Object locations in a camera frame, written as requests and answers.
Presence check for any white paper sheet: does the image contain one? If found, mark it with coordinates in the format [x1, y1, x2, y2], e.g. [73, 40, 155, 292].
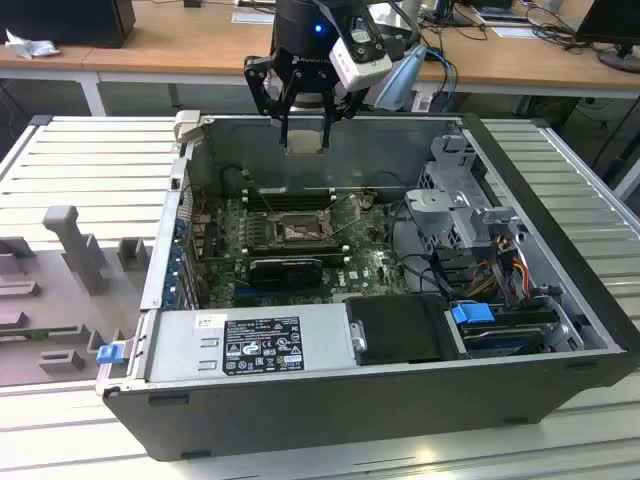
[492, 24, 539, 39]

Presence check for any black RAM slots bank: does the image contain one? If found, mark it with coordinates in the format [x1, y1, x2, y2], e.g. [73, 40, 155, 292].
[241, 238, 351, 266]
[241, 185, 339, 211]

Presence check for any metal socket cover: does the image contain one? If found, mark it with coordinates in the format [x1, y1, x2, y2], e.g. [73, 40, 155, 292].
[322, 192, 363, 237]

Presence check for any black graphics card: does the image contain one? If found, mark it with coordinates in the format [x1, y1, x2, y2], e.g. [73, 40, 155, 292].
[248, 256, 325, 292]

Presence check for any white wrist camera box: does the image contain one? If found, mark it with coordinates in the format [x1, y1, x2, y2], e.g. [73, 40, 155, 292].
[328, 13, 394, 93]

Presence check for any crumpled white paper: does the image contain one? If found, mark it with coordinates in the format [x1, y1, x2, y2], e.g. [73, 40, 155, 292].
[3, 27, 62, 60]

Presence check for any grey case handle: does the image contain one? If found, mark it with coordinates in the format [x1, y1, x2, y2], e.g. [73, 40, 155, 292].
[172, 110, 202, 147]

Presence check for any grey parts rack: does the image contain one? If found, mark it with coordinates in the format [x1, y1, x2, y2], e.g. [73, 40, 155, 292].
[0, 204, 156, 389]

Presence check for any silver square CPU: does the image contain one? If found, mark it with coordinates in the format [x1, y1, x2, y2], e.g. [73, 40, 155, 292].
[285, 128, 325, 157]

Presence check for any blue cable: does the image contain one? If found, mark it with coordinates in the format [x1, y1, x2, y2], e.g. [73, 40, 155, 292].
[422, 47, 459, 99]

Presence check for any pale blue teach pendant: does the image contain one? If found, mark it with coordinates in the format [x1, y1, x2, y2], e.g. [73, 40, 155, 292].
[372, 43, 429, 112]

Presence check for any black open PC case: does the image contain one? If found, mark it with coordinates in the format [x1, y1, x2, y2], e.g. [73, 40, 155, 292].
[94, 110, 640, 464]

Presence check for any grey metal drive cage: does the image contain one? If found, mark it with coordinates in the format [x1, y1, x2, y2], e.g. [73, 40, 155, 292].
[403, 133, 529, 261]

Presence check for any CPU socket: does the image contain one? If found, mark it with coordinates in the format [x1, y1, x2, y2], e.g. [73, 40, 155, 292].
[269, 209, 334, 246]

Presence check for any hard disk in blue carrier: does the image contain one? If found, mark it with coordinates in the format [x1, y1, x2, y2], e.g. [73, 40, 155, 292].
[448, 301, 549, 359]

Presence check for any black computer monitor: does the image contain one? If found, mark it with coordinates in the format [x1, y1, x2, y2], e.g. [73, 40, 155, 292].
[573, 0, 640, 75]

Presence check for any coloured power wires bundle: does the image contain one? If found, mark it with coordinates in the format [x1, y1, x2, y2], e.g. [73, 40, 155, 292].
[467, 234, 534, 301]

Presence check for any grey power supply unit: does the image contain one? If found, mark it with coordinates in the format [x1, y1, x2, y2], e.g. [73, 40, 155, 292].
[142, 302, 366, 384]

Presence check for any green RAM stick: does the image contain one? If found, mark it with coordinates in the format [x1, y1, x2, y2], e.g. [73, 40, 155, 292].
[0, 327, 54, 345]

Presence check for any grey flat tray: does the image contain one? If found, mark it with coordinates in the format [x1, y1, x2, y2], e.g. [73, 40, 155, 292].
[232, 10, 277, 25]

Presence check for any black plastic shroud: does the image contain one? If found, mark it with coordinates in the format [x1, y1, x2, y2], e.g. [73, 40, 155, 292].
[344, 293, 454, 366]

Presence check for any green motherboard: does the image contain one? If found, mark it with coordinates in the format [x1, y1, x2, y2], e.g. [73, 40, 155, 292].
[199, 187, 416, 309]

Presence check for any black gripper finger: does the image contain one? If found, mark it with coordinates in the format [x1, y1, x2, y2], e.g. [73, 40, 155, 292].
[243, 54, 302, 147]
[319, 69, 372, 150]

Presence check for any wooden desk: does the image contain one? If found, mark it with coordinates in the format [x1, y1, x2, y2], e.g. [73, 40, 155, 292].
[0, 0, 640, 119]

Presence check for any black box on desk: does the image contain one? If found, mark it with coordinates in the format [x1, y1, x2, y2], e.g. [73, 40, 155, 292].
[0, 0, 137, 50]

